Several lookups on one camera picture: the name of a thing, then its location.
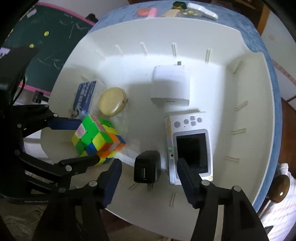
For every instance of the green chalkboard pink frame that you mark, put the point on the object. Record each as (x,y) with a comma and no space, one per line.
(54,31)

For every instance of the white power adapter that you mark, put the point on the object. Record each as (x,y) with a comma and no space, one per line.
(170,85)

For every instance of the gold round compact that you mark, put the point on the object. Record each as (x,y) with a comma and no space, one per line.
(112,101)

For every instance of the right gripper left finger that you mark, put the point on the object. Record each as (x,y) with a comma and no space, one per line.
(107,183)

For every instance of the beige angular box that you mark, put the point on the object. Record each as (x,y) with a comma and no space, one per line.
(171,13)

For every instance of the black charger plug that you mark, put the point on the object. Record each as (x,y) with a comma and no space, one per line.
(147,168)

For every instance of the brown round knob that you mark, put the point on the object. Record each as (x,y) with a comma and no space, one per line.
(279,188)

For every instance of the white wardrobe sliding doors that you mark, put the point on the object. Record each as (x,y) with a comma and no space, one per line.
(281,47)

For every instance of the white flat remote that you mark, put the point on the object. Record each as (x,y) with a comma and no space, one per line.
(204,11)

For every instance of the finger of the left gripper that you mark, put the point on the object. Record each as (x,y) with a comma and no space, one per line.
(75,166)
(58,123)

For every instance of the silver digital camera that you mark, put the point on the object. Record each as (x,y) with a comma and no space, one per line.
(188,138)

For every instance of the green gold perfume bottle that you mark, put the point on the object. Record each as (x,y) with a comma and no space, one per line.
(179,5)

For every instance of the colourful rubik's cube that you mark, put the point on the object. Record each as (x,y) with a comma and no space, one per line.
(97,136)

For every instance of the clear box yellow charms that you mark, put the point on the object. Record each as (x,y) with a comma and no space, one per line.
(190,13)

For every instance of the white plastic tray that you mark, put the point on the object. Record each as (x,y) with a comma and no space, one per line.
(230,80)

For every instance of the clear box blue label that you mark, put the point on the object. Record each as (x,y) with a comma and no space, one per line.
(87,98)

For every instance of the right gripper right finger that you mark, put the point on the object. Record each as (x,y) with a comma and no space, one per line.
(191,183)

